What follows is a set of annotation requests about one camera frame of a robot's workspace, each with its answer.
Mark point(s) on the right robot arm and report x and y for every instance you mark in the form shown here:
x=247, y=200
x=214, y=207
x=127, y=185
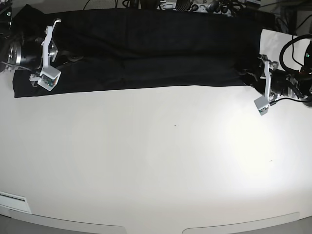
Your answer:
x=10, y=45

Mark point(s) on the black T-shirt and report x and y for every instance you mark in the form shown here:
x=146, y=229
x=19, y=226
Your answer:
x=130, y=49

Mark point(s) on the white label plate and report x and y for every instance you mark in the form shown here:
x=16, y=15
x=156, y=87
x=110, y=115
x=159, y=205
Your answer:
x=14, y=202

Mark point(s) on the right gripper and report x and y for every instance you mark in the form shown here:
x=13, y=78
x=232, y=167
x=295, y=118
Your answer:
x=37, y=52

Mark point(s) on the white power strip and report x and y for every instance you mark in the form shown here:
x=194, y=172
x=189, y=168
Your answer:
x=194, y=7

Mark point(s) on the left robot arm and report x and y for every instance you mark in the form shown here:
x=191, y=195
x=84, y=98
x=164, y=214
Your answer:
x=299, y=82

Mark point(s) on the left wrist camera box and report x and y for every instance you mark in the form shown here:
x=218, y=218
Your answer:
x=262, y=105

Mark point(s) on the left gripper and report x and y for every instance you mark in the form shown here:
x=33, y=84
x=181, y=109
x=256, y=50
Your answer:
x=275, y=80

